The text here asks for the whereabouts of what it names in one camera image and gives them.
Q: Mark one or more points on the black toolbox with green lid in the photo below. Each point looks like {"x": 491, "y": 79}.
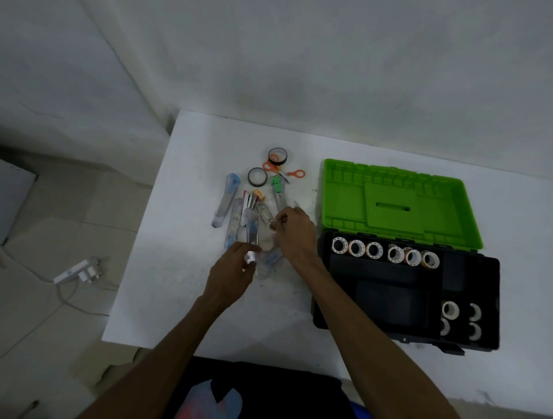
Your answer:
{"x": 345, "y": 198}

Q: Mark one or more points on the green utility knife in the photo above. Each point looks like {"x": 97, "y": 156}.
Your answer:
{"x": 278, "y": 196}

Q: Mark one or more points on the black toolbox tray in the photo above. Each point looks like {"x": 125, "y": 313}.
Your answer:
{"x": 389, "y": 298}

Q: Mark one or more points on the blue knife package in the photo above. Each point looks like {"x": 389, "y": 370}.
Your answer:
{"x": 234, "y": 224}
{"x": 227, "y": 200}

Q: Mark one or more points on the dark tape roll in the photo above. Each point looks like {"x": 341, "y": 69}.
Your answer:
{"x": 250, "y": 178}

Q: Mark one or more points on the person's black clothing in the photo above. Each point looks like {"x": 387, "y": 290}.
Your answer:
{"x": 268, "y": 384}

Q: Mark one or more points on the blue plastic chair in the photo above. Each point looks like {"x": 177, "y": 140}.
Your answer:
{"x": 359, "y": 412}

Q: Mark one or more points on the black tape roll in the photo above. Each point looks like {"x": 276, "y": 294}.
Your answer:
{"x": 270, "y": 156}

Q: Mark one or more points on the brown cardboard piece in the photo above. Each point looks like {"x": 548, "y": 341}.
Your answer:
{"x": 108, "y": 362}

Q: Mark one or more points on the pink stapler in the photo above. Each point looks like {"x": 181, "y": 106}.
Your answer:
{"x": 248, "y": 200}

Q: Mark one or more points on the white power strip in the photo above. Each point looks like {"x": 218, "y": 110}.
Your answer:
{"x": 69, "y": 273}

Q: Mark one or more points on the person's left hand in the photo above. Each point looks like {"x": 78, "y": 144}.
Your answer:
{"x": 229, "y": 276}

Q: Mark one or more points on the grey cabinet panel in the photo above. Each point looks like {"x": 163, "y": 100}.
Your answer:
{"x": 15, "y": 203}

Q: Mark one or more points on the white plug adapter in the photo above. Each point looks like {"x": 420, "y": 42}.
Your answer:
{"x": 90, "y": 273}

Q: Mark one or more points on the person's left forearm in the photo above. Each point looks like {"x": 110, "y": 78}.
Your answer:
{"x": 160, "y": 362}

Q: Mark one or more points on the orange handled scissors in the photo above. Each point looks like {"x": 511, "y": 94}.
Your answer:
{"x": 288, "y": 173}

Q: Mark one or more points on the person's right forearm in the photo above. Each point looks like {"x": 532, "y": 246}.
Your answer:
{"x": 376, "y": 354}

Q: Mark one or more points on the person's right hand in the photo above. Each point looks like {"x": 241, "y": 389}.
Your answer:
{"x": 298, "y": 241}

